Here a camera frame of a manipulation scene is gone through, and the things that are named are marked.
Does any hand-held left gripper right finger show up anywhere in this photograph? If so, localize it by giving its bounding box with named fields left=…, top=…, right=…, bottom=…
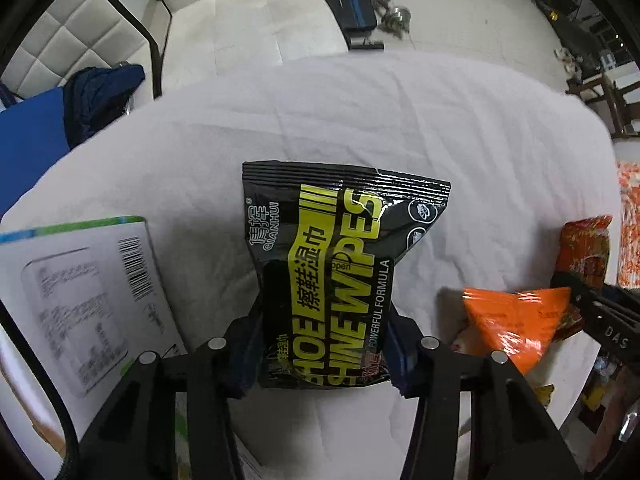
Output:
left=384, top=304, right=582, bottom=480

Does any white blanket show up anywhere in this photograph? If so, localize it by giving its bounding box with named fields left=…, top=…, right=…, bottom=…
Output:
left=0, top=54, right=617, bottom=480

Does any white green-edged packet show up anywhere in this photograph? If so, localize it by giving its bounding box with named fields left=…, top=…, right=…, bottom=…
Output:
left=0, top=215, right=189, bottom=402

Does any red orange noodle packet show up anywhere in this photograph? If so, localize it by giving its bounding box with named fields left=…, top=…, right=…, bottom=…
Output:
left=555, top=215, right=614, bottom=291

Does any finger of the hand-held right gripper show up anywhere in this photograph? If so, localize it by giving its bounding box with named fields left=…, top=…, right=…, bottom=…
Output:
left=550, top=271, right=640, bottom=362

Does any orange white patterned cloth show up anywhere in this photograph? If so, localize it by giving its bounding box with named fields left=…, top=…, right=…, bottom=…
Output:
left=616, top=159, right=640, bottom=289

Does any orange snack packet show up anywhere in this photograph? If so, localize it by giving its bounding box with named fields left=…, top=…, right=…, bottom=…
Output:
left=461, top=287, right=572, bottom=376

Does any white quilted chair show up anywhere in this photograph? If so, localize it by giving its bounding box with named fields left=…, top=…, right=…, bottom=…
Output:
left=0, top=0, right=173, bottom=106

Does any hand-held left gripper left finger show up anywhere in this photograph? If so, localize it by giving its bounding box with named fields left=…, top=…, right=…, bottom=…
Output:
left=75, top=304, right=266, bottom=480

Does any black cable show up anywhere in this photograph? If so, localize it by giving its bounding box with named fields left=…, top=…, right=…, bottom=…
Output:
left=0, top=300, right=81, bottom=461

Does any wooden chair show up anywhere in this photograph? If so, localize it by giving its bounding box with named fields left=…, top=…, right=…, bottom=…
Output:
left=566, top=62, right=640, bottom=139

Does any dark navy cloth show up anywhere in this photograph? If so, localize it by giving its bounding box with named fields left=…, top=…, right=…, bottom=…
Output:
left=64, top=63, right=146, bottom=150

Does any blue cloth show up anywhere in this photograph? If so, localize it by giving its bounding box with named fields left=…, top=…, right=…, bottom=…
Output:
left=0, top=87, right=71, bottom=213

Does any black yellow wipes packet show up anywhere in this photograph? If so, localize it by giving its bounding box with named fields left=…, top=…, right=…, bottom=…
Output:
left=242, top=161, right=452, bottom=390

